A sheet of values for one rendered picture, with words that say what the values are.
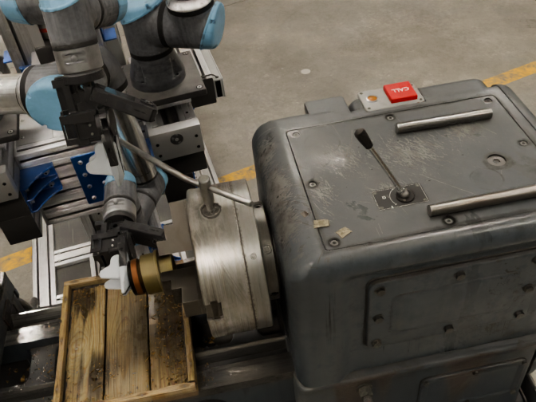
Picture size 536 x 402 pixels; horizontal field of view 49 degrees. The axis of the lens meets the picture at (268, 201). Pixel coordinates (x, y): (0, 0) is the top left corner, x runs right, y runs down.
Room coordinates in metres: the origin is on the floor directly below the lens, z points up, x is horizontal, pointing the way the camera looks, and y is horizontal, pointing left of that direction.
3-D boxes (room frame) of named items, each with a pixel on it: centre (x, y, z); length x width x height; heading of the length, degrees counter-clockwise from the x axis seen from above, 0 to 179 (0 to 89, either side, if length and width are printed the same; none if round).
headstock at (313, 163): (0.89, -0.29, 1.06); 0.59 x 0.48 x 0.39; 95
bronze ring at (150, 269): (0.82, 0.26, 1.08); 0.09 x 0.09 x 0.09; 8
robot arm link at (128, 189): (1.08, 0.35, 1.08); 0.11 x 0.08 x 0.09; 5
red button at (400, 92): (1.10, -0.32, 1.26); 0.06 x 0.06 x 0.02; 5
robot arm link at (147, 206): (1.09, 0.34, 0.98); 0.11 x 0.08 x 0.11; 162
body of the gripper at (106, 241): (0.92, 0.35, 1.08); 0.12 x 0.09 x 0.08; 5
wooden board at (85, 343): (0.81, 0.36, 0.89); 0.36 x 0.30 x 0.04; 5
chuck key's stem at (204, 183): (0.82, 0.11, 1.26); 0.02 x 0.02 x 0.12
